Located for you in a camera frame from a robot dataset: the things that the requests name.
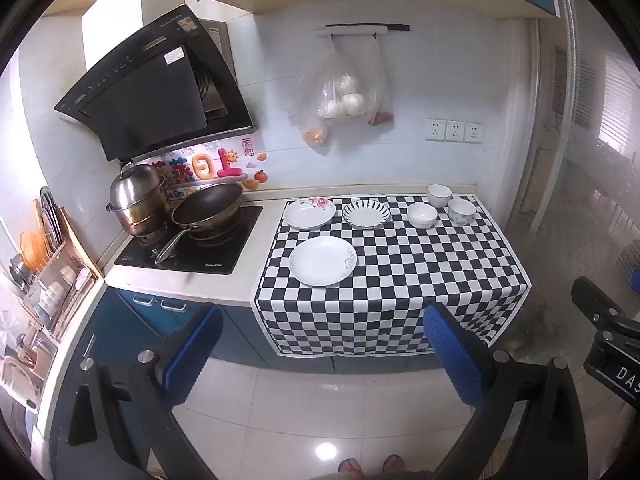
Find white bowl with dark rim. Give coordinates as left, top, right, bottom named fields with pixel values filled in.
left=426, top=184, right=453, bottom=208

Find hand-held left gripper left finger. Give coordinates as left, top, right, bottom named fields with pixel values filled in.
left=50, top=305, right=226, bottom=480

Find dark striped plate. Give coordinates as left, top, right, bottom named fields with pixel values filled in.
left=342, top=199, right=391, bottom=229

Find steel steamer pot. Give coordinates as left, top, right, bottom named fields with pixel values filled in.
left=106, top=160, right=172, bottom=237

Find pink floral plate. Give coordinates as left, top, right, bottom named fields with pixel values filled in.
left=283, top=197, right=337, bottom=231

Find clear bag of buns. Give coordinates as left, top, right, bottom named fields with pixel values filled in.
left=289, top=40, right=388, bottom=126

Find glass sliding door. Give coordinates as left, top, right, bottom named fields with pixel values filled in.
left=537, top=0, right=640, bottom=311

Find colourful wall stickers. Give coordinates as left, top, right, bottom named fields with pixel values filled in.
left=150, top=137, right=271, bottom=193

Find steel sink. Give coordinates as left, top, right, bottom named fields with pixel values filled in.
left=0, top=330, right=60, bottom=411

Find wooden cutting board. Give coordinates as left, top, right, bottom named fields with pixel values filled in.
left=57, top=207, right=106, bottom=281

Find dish rack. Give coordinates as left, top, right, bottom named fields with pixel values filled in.
left=0, top=185, right=106, bottom=341

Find black range hood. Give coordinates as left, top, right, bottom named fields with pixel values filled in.
left=54, top=0, right=257, bottom=162

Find large white plate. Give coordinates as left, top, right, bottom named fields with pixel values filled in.
left=288, top=236, right=358, bottom=287

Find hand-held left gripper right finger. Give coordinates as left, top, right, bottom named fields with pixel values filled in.
left=424, top=302, right=588, bottom=480

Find plain white bowl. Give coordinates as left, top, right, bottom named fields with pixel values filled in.
left=406, top=202, right=439, bottom=230

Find black white checkered cloth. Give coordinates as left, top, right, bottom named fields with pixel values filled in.
left=252, top=194, right=531, bottom=358

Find wall hook rail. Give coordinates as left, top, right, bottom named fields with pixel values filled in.
left=314, top=23, right=411, bottom=40

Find black glass gas stove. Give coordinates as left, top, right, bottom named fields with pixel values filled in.
left=114, top=205, right=264, bottom=276

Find small bag orange contents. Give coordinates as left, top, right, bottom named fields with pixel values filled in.
left=301, top=122, right=329, bottom=148

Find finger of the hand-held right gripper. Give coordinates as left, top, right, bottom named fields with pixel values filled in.
left=571, top=276, right=640, bottom=334

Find floral blue rim bowl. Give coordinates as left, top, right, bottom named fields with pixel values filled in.
left=447, top=198, right=476, bottom=226

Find blue lower cabinet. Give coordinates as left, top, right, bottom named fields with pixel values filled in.
left=50, top=287, right=436, bottom=480

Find dark wok with handle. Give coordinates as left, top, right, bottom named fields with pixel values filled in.
left=154, top=182, right=245, bottom=266

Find orange strainer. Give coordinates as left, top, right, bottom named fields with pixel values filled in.
left=20, top=230, right=52, bottom=272

